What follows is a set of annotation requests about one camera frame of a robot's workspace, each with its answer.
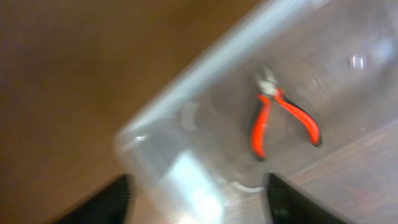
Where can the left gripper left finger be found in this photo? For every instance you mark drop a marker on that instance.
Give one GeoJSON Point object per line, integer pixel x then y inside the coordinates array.
{"type": "Point", "coordinates": [108, 206]}

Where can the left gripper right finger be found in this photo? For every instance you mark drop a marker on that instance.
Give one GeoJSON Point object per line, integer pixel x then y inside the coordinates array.
{"type": "Point", "coordinates": [288, 203]}

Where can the clear plastic container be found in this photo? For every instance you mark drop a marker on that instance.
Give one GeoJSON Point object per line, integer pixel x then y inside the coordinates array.
{"type": "Point", "coordinates": [189, 148]}

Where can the red handled pliers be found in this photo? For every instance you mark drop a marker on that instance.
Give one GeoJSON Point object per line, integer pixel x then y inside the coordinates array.
{"type": "Point", "coordinates": [271, 92]}

